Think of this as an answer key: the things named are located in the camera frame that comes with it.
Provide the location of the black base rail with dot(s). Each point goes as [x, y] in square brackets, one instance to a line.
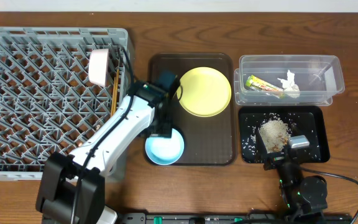
[142, 218]

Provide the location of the yellow round plate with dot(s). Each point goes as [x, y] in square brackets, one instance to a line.
[204, 92]

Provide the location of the clear plastic bin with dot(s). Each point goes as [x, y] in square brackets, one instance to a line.
[319, 78]

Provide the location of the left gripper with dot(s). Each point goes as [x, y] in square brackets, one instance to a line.
[162, 131]

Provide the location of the grey plastic dish rack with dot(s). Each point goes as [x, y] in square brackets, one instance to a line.
[47, 102]

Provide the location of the white paper napkin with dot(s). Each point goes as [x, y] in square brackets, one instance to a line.
[289, 86]

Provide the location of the dark brown serving tray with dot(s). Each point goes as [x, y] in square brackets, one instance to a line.
[208, 141]

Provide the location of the light blue bowl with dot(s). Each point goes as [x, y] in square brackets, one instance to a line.
[165, 151]

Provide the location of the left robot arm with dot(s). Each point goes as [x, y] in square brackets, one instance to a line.
[72, 188]

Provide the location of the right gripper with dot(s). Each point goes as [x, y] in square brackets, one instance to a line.
[278, 157]

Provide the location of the black waste tray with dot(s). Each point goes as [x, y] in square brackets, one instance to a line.
[320, 152]

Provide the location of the white bowl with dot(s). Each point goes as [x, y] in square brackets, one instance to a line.
[98, 67]

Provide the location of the rice leftovers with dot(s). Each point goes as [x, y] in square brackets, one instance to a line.
[275, 130]

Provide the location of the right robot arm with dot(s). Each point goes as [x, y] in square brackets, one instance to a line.
[305, 197]

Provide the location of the green orange snack wrapper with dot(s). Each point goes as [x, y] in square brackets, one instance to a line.
[258, 84]

